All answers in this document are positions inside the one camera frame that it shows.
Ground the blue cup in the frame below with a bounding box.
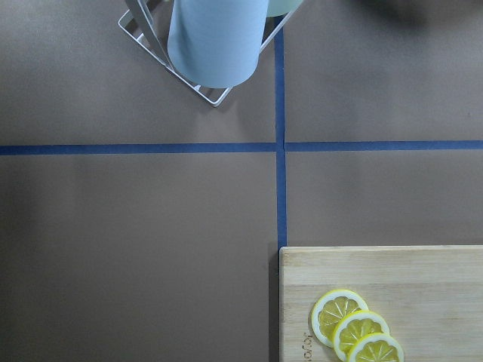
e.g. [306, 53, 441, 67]
[168, 0, 269, 88]

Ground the lemon slice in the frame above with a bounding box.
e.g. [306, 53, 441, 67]
[347, 333, 405, 362]
[309, 289, 369, 348]
[332, 311, 390, 361]

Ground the wooden cutting board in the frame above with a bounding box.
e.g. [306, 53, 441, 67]
[279, 245, 482, 361]

